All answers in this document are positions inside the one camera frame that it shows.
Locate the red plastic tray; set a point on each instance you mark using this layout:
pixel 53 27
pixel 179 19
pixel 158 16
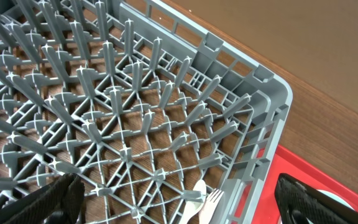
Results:
pixel 285 161

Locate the white plastic fork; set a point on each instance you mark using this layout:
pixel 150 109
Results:
pixel 211 202

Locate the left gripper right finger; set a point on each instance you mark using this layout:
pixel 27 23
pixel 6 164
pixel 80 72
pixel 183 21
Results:
pixel 299 203

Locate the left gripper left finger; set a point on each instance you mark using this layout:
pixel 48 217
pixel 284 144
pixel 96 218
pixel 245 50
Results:
pixel 58 202

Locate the white plastic spoon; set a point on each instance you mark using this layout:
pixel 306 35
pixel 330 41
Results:
pixel 194 201

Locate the light blue plate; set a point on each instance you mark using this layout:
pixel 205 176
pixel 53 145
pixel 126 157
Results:
pixel 335 197

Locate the grey plastic dishwasher rack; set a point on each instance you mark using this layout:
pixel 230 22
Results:
pixel 140 104

